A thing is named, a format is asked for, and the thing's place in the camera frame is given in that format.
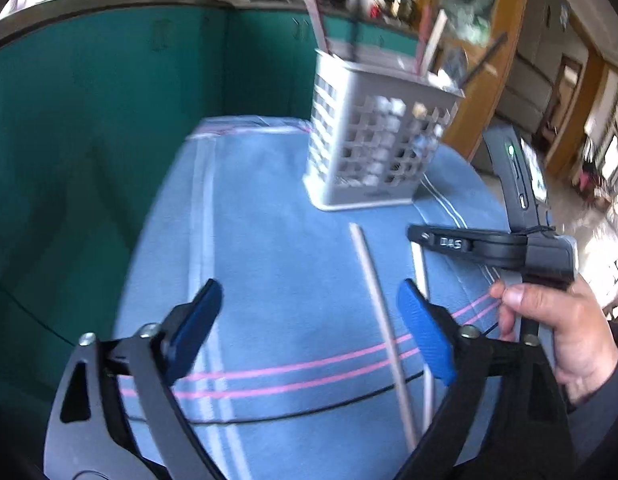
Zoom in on dark red chopstick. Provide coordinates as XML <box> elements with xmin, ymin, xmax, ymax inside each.
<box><xmin>414</xmin><ymin>4</ymin><xmax>431</xmax><ymax>75</ymax></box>

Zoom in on blue striped cloth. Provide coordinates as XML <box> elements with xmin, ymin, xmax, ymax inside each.
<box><xmin>115</xmin><ymin>116</ymin><xmax>507</xmax><ymax>479</ymax></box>

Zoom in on teal lower cabinets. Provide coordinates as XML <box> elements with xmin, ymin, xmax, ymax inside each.
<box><xmin>0</xmin><ymin>1</ymin><xmax>425</xmax><ymax>411</ymax></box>

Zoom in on silver refrigerator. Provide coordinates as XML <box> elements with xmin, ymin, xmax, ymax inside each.
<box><xmin>495</xmin><ymin>0</ymin><xmax>570</xmax><ymax>134</ymax></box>

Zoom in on person's right hand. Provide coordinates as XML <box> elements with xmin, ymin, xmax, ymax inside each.
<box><xmin>490</xmin><ymin>278</ymin><xmax>618</xmax><ymax>405</ymax></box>

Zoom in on white plastic utensil caddy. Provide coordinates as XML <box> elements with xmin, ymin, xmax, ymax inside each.
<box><xmin>303</xmin><ymin>41</ymin><xmax>464</xmax><ymax>210</ymax></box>

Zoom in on person's right forearm dark sleeve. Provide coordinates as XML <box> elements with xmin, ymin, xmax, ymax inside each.
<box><xmin>568</xmin><ymin>323</ymin><xmax>618</xmax><ymax>479</ymax></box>

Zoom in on black chopstick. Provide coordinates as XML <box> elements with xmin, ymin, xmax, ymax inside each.
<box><xmin>457</xmin><ymin>32</ymin><xmax>508</xmax><ymax>89</ymax></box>

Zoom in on white chopstick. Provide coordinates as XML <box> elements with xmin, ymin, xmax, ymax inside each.
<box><xmin>349</xmin><ymin>223</ymin><xmax>417</xmax><ymax>452</ymax></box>
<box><xmin>303</xmin><ymin>0</ymin><xmax>331</xmax><ymax>54</ymax></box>
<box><xmin>417</xmin><ymin>9</ymin><xmax>448</xmax><ymax>76</ymax></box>
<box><xmin>411</xmin><ymin>243</ymin><xmax>436</xmax><ymax>432</ymax></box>

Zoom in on wooden glass sliding door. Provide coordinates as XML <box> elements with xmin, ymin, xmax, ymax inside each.
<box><xmin>415</xmin><ymin>0</ymin><xmax>532</xmax><ymax>162</ymax></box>

